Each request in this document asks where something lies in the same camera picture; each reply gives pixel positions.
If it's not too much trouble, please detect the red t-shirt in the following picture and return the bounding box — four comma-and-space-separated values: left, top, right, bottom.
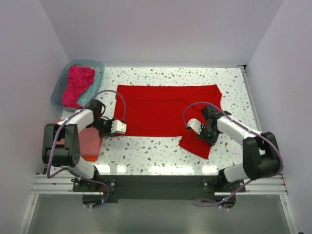
114, 84, 222, 159

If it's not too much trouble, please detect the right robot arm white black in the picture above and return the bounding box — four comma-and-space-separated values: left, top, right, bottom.
187, 105, 283, 184

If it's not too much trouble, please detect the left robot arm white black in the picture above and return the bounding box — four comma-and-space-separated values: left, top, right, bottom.
42, 99, 126, 180

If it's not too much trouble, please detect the pink folded t-shirt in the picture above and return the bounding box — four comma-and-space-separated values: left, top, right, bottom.
52, 118, 103, 158

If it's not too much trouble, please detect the orange folded t-shirt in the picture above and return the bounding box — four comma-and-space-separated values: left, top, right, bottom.
82, 156, 98, 162

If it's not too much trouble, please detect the teal plastic bin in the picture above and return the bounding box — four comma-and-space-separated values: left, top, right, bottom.
51, 59, 104, 111

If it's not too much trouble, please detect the magenta crumpled t-shirt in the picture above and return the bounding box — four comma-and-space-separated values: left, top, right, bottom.
62, 65, 95, 108

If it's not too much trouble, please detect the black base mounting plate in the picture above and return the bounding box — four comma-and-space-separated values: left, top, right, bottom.
71, 175, 246, 208

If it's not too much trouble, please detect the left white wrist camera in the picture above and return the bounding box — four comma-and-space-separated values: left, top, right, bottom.
111, 119, 127, 134

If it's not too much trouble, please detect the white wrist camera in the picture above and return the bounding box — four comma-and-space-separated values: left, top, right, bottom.
111, 119, 127, 134
187, 118, 202, 135

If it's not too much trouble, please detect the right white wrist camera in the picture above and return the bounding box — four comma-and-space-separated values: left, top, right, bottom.
187, 118, 202, 135

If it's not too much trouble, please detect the aluminium frame rail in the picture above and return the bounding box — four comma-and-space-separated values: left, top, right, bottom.
31, 175, 288, 195

